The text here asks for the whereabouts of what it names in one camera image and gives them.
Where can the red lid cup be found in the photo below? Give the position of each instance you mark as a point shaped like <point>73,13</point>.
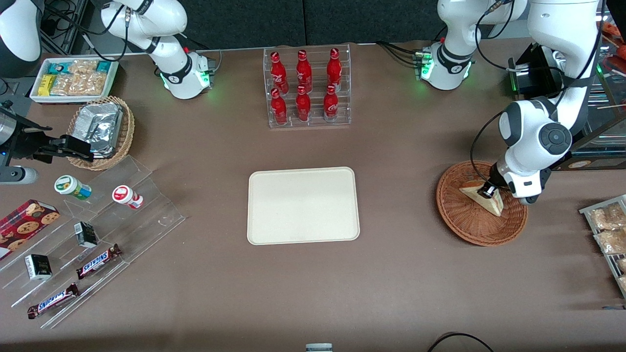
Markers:
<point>122,194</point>

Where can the clear acrylic bottle rack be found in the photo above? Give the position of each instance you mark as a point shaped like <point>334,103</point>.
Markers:
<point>315,122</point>

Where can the stacked aluminium foil trays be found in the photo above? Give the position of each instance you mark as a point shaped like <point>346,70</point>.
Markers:
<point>100,127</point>

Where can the brown round wicker basket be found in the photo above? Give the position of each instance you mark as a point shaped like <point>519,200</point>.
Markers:
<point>464,222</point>

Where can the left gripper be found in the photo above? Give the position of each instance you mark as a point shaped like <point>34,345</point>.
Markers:
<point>497,177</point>

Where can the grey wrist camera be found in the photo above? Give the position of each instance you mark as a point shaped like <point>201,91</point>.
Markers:
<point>529,198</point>
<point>17,175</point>

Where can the clear bag of pastries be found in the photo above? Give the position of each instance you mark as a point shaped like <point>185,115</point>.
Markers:
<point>606,217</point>
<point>611,242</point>

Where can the Snickers chocolate bar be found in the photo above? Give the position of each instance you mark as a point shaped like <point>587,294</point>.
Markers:
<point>98,261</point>
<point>53,300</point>

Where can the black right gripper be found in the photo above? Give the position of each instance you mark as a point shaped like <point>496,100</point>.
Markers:
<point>25,145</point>

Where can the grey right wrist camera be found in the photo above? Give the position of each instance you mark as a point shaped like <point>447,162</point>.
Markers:
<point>17,175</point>

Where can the white snack tray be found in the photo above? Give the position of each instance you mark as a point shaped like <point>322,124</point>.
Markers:
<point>34,95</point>

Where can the clear acrylic stepped display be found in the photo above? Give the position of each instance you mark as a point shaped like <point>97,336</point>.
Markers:
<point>146,230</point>

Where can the red plaid cookie box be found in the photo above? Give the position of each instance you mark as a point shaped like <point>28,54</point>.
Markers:
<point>24,227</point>

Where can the grey metal rack tray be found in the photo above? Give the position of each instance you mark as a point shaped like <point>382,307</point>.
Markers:
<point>586,211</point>

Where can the triangular sandwich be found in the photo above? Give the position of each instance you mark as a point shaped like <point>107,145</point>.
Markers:
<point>470,191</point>

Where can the green lid cup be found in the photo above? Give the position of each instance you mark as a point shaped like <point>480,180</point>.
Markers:
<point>68,185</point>

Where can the black food warmer machine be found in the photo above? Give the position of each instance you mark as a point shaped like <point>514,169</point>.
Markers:
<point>530,83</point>

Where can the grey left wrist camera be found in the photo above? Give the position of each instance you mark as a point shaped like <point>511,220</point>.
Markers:
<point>529,198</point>

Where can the black equipment rack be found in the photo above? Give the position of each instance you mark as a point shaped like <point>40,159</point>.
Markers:
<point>63,29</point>

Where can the grey white device edge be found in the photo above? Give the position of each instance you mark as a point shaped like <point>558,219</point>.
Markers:
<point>319,348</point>

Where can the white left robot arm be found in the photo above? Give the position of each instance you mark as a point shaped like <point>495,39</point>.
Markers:
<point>538,137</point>

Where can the light tan wicker basket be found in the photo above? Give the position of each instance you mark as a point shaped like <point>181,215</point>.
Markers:
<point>124,137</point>

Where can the clear cracker bag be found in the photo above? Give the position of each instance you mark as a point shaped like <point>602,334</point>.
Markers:
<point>83,66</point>
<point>88,84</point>
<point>62,84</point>

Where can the teal snack packet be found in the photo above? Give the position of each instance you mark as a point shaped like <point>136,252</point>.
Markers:
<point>103,66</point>
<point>58,68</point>

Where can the small black carton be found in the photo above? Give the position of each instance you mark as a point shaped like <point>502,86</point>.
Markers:
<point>85,234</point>
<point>38,266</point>

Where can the beige rectangular tray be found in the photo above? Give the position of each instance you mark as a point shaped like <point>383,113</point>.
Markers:
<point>303,205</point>

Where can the red cola bottle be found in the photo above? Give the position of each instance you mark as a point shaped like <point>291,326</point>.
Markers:
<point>303,106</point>
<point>304,72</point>
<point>279,73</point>
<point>334,71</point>
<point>279,108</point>
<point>331,104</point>

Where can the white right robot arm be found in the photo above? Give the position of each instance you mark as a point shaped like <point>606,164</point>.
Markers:
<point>172,73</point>

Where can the yellow snack packet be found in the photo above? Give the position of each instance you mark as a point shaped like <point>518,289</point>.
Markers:
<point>46,85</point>

